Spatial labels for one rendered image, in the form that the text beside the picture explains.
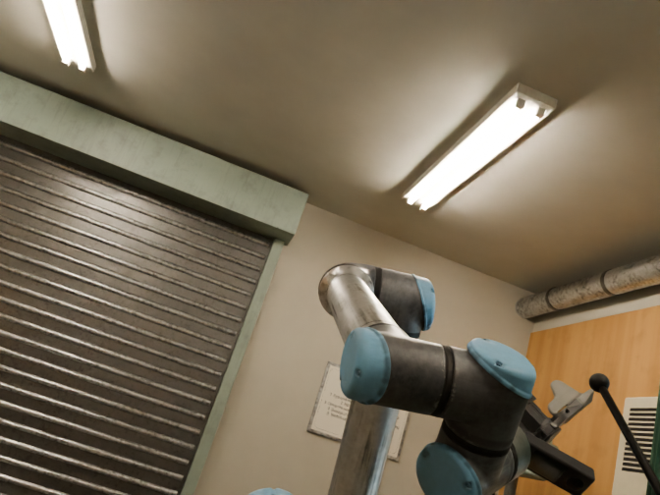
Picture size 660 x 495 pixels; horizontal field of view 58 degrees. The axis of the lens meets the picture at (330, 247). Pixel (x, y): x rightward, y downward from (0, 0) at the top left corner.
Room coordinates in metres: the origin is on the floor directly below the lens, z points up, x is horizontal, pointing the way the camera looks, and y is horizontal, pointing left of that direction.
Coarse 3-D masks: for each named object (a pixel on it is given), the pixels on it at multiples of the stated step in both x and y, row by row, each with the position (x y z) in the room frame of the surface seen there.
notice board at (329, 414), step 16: (336, 368) 3.93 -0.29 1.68; (336, 384) 3.93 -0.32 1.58; (320, 400) 3.92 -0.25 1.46; (336, 400) 3.94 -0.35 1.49; (320, 416) 3.93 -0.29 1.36; (336, 416) 3.94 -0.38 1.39; (400, 416) 4.00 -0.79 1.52; (320, 432) 3.93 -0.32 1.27; (336, 432) 3.95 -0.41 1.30; (400, 432) 4.01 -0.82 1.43; (400, 448) 4.01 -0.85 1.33
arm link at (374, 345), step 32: (320, 288) 1.18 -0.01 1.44; (352, 288) 1.02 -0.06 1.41; (352, 320) 0.86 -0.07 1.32; (384, 320) 0.81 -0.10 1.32; (352, 352) 0.73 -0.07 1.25; (384, 352) 0.70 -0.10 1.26; (416, 352) 0.71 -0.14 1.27; (448, 352) 0.72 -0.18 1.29; (352, 384) 0.72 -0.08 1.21; (384, 384) 0.70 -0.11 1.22; (416, 384) 0.70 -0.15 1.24; (448, 384) 0.70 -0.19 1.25
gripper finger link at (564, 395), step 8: (552, 384) 0.95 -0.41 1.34; (560, 384) 0.94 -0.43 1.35; (560, 392) 0.94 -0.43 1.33; (568, 392) 0.94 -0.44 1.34; (576, 392) 0.94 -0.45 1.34; (584, 392) 0.93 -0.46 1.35; (592, 392) 0.94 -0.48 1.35; (552, 400) 0.94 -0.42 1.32; (560, 400) 0.93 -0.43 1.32; (568, 400) 0.93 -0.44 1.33; (584, 400) 0.92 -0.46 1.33; (552, 408) 0.93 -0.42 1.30; (560, 408) 0.93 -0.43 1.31
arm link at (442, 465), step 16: (432, 448) 0.78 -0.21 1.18; (448, 448) 0.77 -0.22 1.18; (512, 448) 0.82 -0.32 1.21; (416, 464) 0.81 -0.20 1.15; (432, 464) 0.79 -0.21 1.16; (448, 464) 0.77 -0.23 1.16; (464, 464) 0.75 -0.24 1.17; (480, 464) 0.76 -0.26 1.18; (496, 464) 0.76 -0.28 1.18; (512, 464) 0.82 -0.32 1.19; (432, 480) 0.80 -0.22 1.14; (448, 480) 0.78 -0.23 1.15; (464, 480) 0.76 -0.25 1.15; (480, 480) 0.77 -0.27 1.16; (496, 480) 0.79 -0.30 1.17
